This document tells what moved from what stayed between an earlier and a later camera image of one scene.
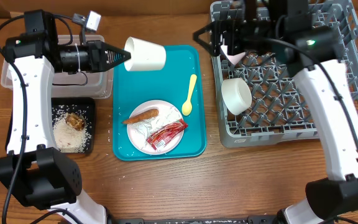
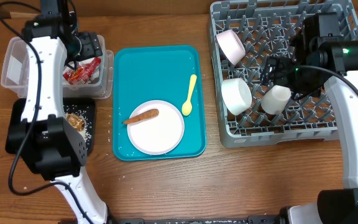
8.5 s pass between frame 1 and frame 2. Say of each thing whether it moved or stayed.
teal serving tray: stayed
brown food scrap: stayed
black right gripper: moved
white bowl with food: stayed
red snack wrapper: moved
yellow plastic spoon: stayed
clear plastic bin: stayed
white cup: moved
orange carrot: stayed
